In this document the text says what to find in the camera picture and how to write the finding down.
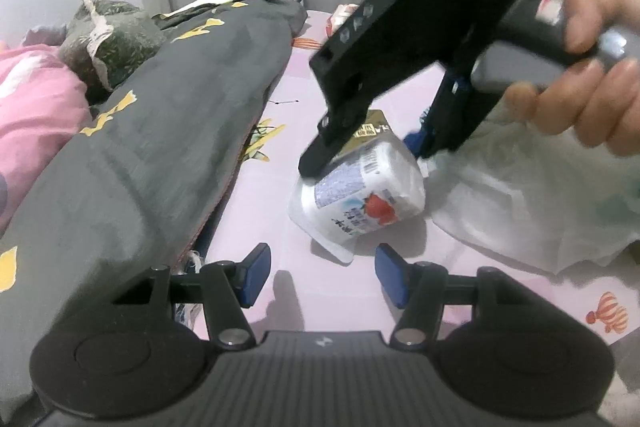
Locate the dark grey yellow-print quilt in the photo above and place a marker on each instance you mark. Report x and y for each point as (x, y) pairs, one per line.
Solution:
(136, 188)

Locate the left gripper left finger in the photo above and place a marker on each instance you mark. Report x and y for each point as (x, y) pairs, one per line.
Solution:
(223, 289)

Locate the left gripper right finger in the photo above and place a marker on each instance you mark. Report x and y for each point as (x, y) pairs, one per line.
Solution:
(422, 291)

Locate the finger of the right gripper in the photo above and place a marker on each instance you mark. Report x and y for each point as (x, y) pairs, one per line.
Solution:
(455, 113)
(335, 132)

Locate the white plastic bag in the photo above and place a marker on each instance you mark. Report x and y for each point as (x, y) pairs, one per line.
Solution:
(540, 200)

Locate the green floral pillow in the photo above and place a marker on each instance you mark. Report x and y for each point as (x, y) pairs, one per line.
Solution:
(106, 41)

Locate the pink wet wipes pack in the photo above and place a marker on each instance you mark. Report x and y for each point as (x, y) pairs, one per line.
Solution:
(339, 16)

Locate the gold snack packet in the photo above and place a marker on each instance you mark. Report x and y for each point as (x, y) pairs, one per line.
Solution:
(374, 125)

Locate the person's right hand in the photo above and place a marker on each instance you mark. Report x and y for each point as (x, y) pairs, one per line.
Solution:
(602, 107)

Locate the pink blanket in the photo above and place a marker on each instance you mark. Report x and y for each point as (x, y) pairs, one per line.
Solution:
(43, 105)

